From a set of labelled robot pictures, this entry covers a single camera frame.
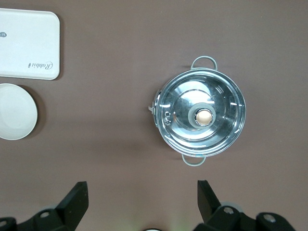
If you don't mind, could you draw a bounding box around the cream round plate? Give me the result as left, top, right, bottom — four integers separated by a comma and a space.
0, 83, 39, 141

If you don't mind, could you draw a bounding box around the glass pot lid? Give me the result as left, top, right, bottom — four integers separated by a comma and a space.
158, 70, 247, 155

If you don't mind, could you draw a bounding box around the cream rabbit print tray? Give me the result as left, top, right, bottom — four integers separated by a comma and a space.
0, 8, 61, 81

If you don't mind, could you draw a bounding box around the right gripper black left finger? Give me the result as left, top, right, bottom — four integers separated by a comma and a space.
18, 181, 89, 231

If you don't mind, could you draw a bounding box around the brown table cloth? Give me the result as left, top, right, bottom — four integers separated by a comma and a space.
0, 0, 308, 231

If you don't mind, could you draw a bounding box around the steel electric pot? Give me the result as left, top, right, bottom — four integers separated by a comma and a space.
147, 55, 247, 167

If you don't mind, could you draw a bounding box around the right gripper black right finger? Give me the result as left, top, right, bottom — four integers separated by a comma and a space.
192, 180, 259, 231

